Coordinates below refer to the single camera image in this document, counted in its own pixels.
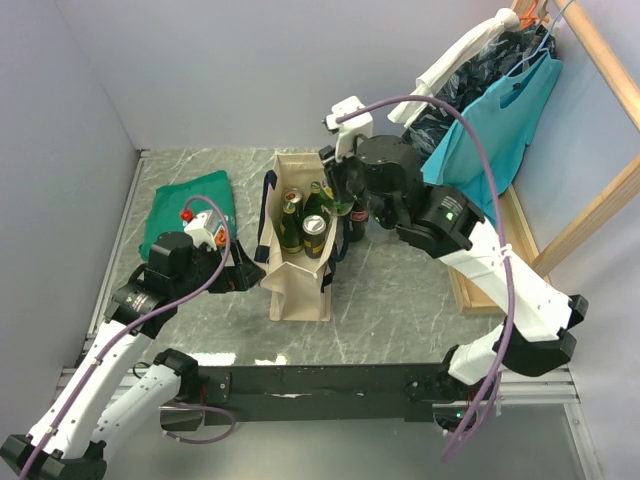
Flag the wooden clothes rack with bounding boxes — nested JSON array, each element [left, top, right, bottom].
[[442, 0, 640, 315]]

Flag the dark patterned hanging garment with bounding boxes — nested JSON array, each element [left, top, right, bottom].
[[402, 25, 556, 161]]

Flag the beige canvas tote bag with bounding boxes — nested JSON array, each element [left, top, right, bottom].
[[254, 153, 339, 322]]

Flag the silver top can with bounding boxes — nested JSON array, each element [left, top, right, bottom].
[[302, 215, 327, 259]]

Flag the purple cable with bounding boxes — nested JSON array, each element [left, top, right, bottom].
[[17, 195, 236, 480], [337, 95, 516, 462]]

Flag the green folded t-shirt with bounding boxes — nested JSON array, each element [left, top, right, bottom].
[[138, 170, 237, 261]]

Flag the orange clothes hanger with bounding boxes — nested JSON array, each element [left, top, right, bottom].
[[512, 0, 549, 29]]

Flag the clear blue cap bottle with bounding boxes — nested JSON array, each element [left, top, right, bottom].
[[366, 221, 392, 243]]

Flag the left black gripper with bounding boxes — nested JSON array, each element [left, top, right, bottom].
[[172, 236, 265, 298]]

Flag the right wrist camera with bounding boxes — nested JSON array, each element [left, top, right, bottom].
[[323, 96, 374, 162]]

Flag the green glass bottle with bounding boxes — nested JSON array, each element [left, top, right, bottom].
[[321, 180, 354, 217], [278, 201, 303, 254], [303, 181, 329, 220]]

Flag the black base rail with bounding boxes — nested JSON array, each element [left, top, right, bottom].
[[168, 360, 480, 422]]

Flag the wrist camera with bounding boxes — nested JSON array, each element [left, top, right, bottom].
[[184, 210, 227, 250], [323, 96, 374, 162]]

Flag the white hanging garment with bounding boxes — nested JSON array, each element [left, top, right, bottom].
[[412, 8, 520, 96]]

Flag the turquoise hanging t-shirt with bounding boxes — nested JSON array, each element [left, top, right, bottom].
[[422, 51, 565, 194]]

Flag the blue clothes hanger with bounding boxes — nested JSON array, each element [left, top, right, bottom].
[[503, 0, 576, 79]]

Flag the red cap cola bottle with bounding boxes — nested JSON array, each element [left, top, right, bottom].
[[348, 201, 369, 243]]

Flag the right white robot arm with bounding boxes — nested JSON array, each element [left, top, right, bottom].
[[319, 135, 588, 398]]

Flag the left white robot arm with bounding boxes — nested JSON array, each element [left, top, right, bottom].
[[1, 232, 266, 479]]

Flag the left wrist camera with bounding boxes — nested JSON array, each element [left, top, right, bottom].
[[184, 210, 227, 250]]

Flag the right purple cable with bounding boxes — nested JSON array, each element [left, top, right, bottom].
[[337, 95, 516, 462]]

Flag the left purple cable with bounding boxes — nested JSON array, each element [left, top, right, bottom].
[[17, 195, 236, 480]]

